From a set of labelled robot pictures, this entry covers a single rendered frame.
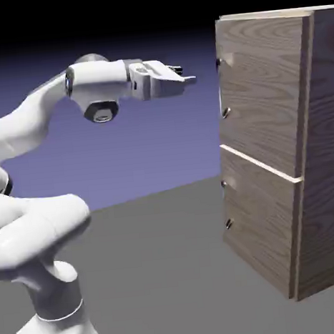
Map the tall wooden cabinet door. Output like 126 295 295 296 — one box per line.
207 11 320 186

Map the long curved metal handle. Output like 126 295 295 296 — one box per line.
214 57 232 120

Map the wooden cabinet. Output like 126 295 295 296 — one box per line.
201 4 334 309

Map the short wooden cabinet door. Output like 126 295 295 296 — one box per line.
213 139 315 306

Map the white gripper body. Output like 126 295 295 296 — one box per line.
144 57 187 101

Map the short curved metal handle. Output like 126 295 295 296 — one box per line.
220 179 235 230

